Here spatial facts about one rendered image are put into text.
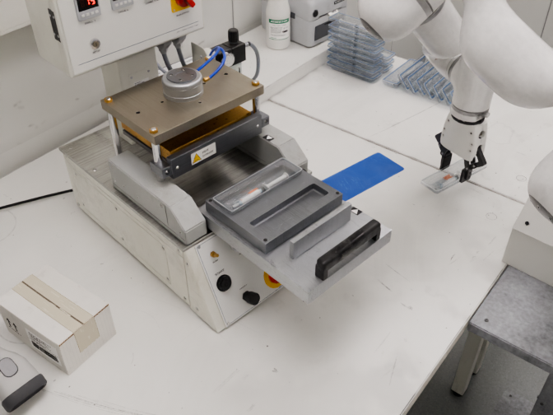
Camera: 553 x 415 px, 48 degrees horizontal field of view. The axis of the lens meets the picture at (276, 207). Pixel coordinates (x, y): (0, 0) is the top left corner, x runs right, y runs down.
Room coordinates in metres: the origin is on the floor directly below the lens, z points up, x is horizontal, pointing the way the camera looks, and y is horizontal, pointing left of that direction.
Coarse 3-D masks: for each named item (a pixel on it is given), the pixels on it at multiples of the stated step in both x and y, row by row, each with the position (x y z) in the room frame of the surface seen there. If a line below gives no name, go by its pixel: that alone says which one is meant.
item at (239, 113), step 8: (232, 112) 1.09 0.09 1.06; (240, 112) 1.09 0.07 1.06; (248, 112) 1.09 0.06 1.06; (208, 120) 1.06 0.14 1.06; (216, 120) 1.06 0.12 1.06; (224, 120) 1.06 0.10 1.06; (232, 120) 1.06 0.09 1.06; (128, 128) 1.06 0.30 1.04; (192, 128) 1.03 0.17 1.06; (200, 128) 1.03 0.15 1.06; (208, 128) 1.03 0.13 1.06; (216, 128) 1.03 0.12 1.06; (128, 136) 1.06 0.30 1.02; (136, 136) 1.04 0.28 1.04; (176, 136) 1.01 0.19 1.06; (184, 136) 1.01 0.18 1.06; (192, 136) 1.01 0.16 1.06; (200, 136) 1.01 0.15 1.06; (144, 144) 1.02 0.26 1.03; (160, 144) 0.98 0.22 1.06; (168, 144) 0.98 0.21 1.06; (176, 144) 0.98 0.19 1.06; (184, 144) 0.98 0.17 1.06; (168, 152) 0.96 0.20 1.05
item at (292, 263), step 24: (336, 216) 0.83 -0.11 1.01; (360, 216) 0.87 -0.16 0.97; (240, 240) 0.80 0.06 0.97; (288, 240) 0.80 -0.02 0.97; (312, 240) 0.79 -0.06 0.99; (336, 240) 0.80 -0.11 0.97; (384, 240) 0.82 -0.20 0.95; (264, 264) 0.76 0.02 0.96; (288, 264) 0.75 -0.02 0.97; (312, 264) 0.75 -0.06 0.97; (336, 264) 0.75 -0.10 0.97; (288, 288) 0.71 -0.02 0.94; (312, 288) 0.69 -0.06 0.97
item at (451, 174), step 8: (448, 168) 1.24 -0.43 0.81; (456, 168) 1.24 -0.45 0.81; (480, 168) 1.24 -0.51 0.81; (432, 176) 1.20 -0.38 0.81; (440, 176) 1.20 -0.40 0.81; (448, 176) 1.20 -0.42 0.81; (456, 176) 1.20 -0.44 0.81; (432, 184) 1.17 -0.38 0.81; (440, 184) 1.17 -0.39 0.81; (448, 184) 1.17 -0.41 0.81
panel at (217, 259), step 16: (208, 240) 0.86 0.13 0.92; (224, 240) 0.88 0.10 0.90; (208, 256) 0.84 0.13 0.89; (224, 256) 0.86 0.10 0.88; (240, 256) 0.88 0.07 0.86; (208, 272) 0.83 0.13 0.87; (224, 272) 0.84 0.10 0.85; (240, 272) 0.86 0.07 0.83; (256, 272) 0.88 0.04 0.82; (240, 288) 0.84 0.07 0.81; (256, 288) 0.86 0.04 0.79; (272, 288) 0.88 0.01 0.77; (224, 304) 0.81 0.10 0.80; (240, 304) 0.82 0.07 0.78; (224, 320) 0.79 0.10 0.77
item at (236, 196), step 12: (264, 168) 0.98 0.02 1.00; (276, 168) 0.98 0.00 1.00; (288, 168) 0.98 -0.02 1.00; (300, 168) 0.97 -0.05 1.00; (252, 180) 0.94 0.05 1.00; (264, 180) 0.94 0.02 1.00; (276, 180) 0.94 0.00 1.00; (228, 192) 0.90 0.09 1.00; (240, 192) 0.90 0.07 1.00; (252, 192) 0.90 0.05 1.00; (228, 204) 0.86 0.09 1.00; (240, 204) 0.86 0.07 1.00
